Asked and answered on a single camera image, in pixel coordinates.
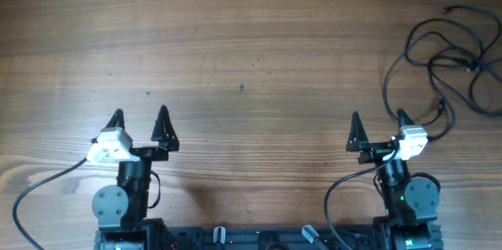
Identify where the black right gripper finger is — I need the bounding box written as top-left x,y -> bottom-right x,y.
396,108 -> 415,128
346,111 -> 369,152

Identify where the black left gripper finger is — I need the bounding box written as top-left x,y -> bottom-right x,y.
105,108 -> 125,129
151,105 -> 180,152

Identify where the black separated usb cable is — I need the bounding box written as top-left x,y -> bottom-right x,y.
425,42 -> 491,143

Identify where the black cable bundle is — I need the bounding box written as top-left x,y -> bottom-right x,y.
382,30 -> 499,128

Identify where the white usb cable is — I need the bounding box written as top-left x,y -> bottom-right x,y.
403,5 -> 502,73

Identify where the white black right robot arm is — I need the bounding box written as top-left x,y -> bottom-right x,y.
346,109 -> 444,250

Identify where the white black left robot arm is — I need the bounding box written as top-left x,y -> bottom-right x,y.
86,105 -> 180,250

